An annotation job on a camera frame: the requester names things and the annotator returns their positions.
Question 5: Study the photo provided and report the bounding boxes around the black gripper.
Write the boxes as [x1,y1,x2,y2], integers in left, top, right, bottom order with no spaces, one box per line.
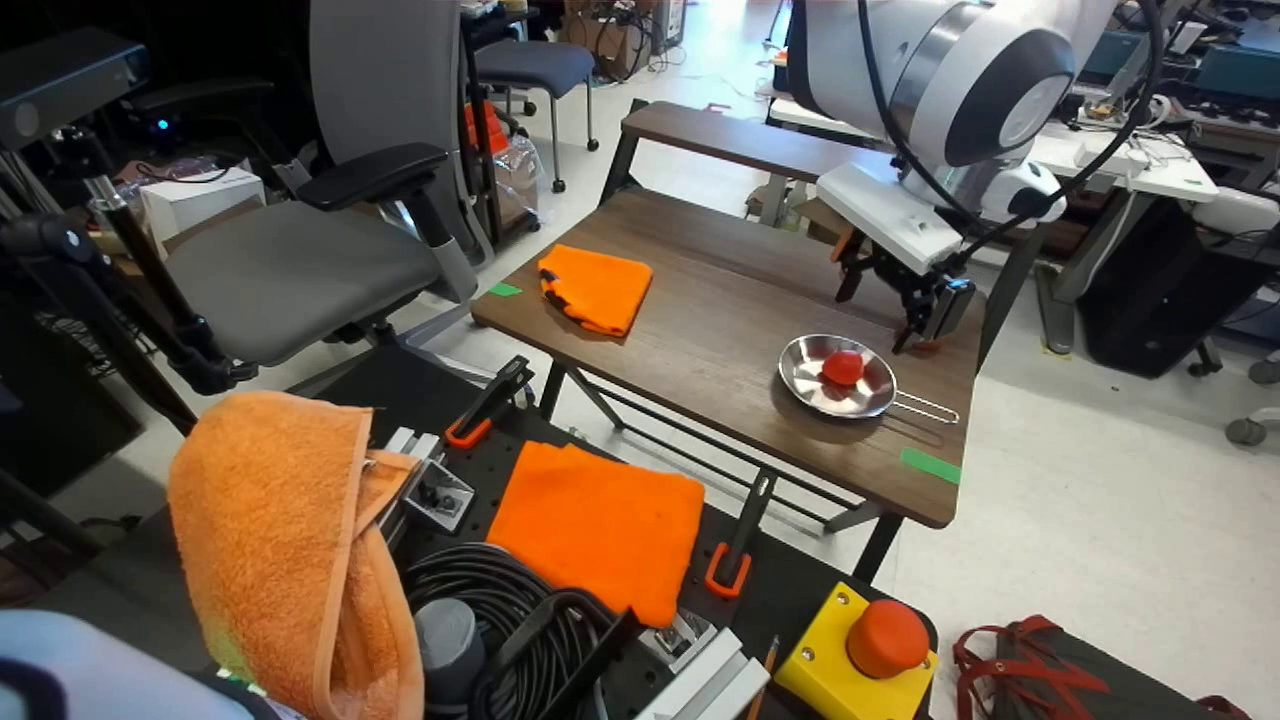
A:
[833,228,983,361]

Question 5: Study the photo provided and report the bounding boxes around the red round toy tomato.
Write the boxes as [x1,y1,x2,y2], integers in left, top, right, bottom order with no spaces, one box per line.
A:
[818,348,869,400]

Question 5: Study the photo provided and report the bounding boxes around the cardboard box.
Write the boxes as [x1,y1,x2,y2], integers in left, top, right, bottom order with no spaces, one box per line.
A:
[763,182,857,255]

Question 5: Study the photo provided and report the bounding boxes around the large green tape strip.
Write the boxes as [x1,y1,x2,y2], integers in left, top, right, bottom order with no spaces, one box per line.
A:
[896,445,966,487]

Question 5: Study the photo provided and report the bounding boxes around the dark wooden desk with shelf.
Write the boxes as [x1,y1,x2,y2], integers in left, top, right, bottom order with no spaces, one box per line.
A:
[474,94,1045,593]

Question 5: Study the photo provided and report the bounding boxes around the black bin under table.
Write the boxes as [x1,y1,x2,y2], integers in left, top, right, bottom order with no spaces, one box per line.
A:
[1075,196,1280,384]

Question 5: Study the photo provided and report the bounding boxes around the folded orange cloth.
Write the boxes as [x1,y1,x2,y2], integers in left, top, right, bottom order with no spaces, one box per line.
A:
[535,245,659,342]

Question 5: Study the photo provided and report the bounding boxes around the white work table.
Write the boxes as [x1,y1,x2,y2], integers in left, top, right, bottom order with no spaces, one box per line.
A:
[1034,117,1280,357]

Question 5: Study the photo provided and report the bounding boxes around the flat orange felt cloth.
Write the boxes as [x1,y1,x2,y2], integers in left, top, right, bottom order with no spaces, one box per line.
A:
[485,441,710,633]

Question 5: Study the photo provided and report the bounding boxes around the yellow emergency stop button box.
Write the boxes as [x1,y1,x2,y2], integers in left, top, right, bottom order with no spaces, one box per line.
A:
[772,579,939,720]

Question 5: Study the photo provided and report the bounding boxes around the small grey chair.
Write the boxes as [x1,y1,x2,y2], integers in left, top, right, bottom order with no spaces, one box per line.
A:
[468,35,603,199]

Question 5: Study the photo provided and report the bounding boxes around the grey cylinder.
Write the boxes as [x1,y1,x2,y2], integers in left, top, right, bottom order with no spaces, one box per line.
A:
[412,593,492,711]

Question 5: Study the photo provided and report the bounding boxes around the grey office chair with armrests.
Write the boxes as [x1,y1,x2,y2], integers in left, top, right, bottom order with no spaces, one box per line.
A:
[157,0,488,397]

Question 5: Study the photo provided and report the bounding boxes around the draped orange terry towel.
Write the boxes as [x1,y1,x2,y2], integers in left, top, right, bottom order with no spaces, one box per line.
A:
[164,389,427,720]

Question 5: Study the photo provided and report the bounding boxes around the white box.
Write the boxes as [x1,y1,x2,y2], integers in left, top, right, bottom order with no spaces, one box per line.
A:
[135,163,271,246]

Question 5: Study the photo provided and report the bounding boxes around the black tripod legs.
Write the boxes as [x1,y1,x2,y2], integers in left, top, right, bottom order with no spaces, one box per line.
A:
[0,170,260,400]

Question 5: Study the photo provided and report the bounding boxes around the silver wrist camera bar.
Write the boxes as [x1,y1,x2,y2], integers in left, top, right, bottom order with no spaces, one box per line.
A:
[813,160,968,280]

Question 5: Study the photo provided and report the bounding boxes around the silver pan with wire handle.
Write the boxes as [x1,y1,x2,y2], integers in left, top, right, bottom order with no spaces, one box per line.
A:
[776,327,966,432]

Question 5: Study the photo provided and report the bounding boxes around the black clamp with orange handle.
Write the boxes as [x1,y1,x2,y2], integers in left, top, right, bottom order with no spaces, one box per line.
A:
[446,352,541,454]
[700,466,780,602]

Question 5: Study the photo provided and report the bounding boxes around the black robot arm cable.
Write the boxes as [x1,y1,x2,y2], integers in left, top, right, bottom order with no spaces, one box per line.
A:
[851,0,1173,272]

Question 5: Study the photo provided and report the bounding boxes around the black bag with red straps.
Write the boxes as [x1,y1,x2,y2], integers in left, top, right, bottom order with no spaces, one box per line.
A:
[950,612,1253,720]

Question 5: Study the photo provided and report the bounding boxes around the aluminium extrusion rail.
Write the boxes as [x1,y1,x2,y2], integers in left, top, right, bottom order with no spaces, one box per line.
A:
[636,612,772,720]

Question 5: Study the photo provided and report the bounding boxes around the coiled black cable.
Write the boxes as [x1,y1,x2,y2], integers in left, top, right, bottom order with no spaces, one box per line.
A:
[395,536,619,720]

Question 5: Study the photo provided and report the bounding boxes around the small metal bracket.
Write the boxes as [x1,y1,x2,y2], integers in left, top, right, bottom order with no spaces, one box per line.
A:
[399,454,479,536]

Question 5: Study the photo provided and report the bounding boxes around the black camera on stand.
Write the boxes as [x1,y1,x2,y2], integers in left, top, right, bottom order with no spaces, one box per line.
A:
[0,24,154,150]

